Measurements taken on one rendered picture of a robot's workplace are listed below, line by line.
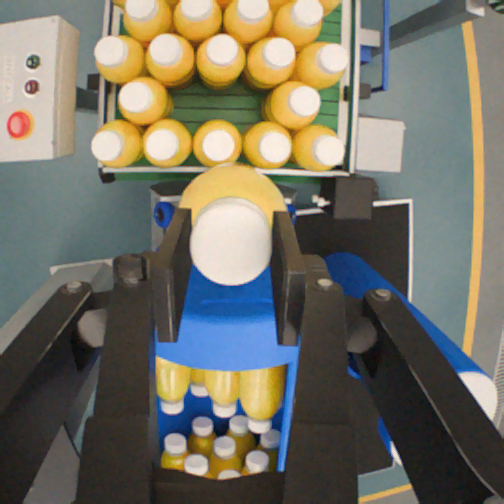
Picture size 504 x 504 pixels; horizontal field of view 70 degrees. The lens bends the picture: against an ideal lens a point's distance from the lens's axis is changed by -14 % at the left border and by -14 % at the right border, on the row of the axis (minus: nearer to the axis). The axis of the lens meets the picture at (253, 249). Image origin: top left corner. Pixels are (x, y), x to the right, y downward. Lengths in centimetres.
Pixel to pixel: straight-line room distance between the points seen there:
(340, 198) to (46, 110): 46
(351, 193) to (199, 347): 36
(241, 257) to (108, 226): 154
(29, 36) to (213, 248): 47
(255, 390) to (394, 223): 119
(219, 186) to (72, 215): 155
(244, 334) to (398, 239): 131
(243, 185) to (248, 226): 4
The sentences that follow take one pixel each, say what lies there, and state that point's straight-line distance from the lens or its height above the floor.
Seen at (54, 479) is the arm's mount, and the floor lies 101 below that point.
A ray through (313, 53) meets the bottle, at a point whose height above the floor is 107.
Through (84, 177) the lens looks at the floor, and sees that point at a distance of 172.
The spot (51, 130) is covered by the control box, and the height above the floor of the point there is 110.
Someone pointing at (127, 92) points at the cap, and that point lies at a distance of 54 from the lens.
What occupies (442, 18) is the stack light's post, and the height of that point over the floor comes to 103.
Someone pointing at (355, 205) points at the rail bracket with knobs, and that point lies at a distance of 68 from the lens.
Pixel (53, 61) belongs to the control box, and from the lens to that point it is 58.
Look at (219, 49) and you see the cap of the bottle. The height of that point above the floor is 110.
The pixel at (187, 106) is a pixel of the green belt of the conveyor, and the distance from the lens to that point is 74.
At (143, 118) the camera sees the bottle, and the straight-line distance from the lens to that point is 58.
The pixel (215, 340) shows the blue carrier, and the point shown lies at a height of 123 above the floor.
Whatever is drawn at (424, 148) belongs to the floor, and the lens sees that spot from 187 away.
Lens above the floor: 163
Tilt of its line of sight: 73 degrees down
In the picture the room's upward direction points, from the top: 160 degrees clockwise
